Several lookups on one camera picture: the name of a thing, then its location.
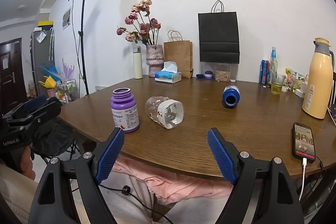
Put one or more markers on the drinking glass with yellow liquid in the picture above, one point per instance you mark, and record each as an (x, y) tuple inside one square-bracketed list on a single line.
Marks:
[(277, 88)]

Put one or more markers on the dark wooden chair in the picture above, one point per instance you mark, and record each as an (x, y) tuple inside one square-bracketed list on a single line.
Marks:
[(332, 77)]

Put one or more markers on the clear plastic jar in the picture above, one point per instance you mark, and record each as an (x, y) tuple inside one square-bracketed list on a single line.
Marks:
[(160, 111)]

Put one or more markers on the pink garment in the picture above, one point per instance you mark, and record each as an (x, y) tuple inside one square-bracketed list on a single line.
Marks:
[(183, 187)]

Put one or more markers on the dark brown door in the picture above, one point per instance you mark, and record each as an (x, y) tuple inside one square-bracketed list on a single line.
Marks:
[(10, 69)]

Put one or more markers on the tissue box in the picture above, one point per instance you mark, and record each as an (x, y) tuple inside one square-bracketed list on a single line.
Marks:
[(168, 78)]

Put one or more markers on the black chair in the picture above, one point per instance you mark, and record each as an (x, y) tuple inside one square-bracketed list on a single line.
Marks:
[(52, 140)]

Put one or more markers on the black paper bag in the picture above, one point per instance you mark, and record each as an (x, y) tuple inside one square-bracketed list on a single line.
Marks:
[(219, 35)]

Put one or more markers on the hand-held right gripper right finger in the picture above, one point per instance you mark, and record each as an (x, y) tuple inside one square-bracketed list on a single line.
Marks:
[(220, 158)]

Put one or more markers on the colourful snack packet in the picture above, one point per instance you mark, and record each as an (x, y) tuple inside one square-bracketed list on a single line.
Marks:
[(291, 78)]

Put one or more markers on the white thermos bottle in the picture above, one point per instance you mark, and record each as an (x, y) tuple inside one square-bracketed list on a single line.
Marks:
[(137, 66)]

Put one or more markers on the yellow box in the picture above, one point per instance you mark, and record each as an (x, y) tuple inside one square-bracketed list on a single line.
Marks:
[(46, 23)]

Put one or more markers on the wall picture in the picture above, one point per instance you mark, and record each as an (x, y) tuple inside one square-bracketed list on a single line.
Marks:
[(66, 18)]

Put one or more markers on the pink ceramic vase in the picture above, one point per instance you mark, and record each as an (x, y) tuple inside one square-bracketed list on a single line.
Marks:
[(154, 58)]

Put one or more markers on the cluttered storage cart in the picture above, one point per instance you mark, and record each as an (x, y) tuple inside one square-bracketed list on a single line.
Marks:
[(65, 87)]

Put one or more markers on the clear jar of grains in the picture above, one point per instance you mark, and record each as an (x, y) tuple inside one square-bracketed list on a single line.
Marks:
[(222, 74)]

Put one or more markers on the brown paper bag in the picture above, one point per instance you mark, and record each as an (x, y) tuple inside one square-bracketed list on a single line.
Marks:
[(178, 56)]

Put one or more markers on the small purple jar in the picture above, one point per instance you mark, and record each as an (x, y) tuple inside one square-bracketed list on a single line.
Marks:
[(208, 75)]

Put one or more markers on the person's left hand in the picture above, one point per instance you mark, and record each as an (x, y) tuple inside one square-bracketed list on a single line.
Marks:
[(27, 163)]

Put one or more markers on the cream thermos jug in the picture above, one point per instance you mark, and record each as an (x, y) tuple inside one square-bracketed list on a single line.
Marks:
[(316, 82)]

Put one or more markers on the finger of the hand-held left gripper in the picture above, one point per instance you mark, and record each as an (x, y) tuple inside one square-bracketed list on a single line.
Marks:
[(47, 111), (34, 105)]

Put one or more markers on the blue bottle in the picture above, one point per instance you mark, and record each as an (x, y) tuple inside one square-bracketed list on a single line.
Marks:
[(231, 98)]

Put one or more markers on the blue lid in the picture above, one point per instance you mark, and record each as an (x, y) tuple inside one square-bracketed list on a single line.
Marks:
[(200, 76)]

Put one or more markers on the purple supplement bottle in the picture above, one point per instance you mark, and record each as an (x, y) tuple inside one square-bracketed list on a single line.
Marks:
[(125, 113)]

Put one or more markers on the blue drink can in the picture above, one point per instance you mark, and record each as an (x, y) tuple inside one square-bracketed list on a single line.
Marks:
[(263, 71)]

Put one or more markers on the light grey trousers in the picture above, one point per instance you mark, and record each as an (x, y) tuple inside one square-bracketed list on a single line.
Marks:
[(126, 208)]

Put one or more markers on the black smartphone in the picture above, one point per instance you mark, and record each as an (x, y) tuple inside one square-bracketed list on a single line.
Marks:
[(304, 142)]

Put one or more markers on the clear glass bottle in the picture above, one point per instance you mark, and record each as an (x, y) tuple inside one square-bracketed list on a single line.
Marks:
[(273, 66)]

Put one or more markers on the white power adapter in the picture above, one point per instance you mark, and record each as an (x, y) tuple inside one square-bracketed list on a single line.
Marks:
[(302, 91)]

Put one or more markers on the white wall socket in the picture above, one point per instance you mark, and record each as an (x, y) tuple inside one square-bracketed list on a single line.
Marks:
[(101, 88)]

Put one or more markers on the dried pink roses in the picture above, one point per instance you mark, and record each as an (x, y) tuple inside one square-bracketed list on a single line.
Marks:
[(143, 28)]

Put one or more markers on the grey refrigerator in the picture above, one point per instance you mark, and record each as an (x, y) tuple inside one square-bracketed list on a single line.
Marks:
[(39, 56)]

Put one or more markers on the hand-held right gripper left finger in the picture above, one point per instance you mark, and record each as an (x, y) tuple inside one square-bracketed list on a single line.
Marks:
[(111, 158)]

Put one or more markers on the person's left forearm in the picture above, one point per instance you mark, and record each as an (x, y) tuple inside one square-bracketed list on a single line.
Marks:
[(13, 192)]

